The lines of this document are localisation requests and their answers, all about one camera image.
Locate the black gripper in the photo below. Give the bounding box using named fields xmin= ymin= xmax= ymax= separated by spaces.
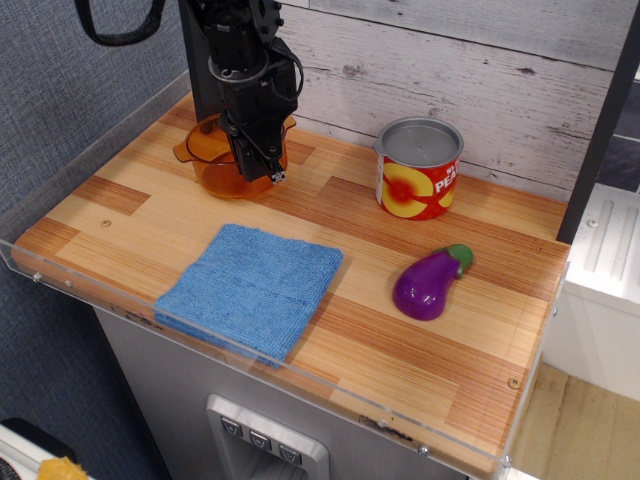
xmin=209 ymin=38 xmax=300 ymax=184

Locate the amber glass crock pot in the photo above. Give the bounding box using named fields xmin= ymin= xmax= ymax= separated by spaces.
xmin=173 ymin=114 xmax=273 ymax=199

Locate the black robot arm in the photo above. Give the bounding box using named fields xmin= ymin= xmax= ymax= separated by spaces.
xmin=181 ymin=1 xmax=304 ymax=184

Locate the red peach can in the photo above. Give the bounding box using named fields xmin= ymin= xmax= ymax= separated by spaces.
xmin=373 ymin=116 xmax=464 ymax=220

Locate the blue folded cloth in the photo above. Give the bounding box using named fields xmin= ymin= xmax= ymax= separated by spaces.
xmin=154 ymin=224 xmax=344 ymax=367

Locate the purple toy eggplant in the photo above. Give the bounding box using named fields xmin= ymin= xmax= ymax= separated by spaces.
xmin=392 ymin=244 xmax=474 ymax=321

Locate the grey toy fridge cabinet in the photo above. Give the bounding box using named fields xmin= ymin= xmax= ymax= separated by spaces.
xmin=96 ymin=309 xmax=464 ymax=479

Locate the white toy appliance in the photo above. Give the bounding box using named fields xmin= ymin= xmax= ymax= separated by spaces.
xmin=542 ymin=184 xmax=639 ymax=400

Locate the black cable loop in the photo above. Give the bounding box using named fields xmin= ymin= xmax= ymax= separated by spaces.
xmin=74 ymin=0 xmax=169 ymax=48

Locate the clear acrylic guard rail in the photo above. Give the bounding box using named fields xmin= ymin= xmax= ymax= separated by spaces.
xmin=1 ymin=71 xmax=567 ymax=478

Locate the black vertical post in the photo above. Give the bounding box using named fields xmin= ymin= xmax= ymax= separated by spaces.
xmin=556 ymin=2 xmax=639 ymax=245

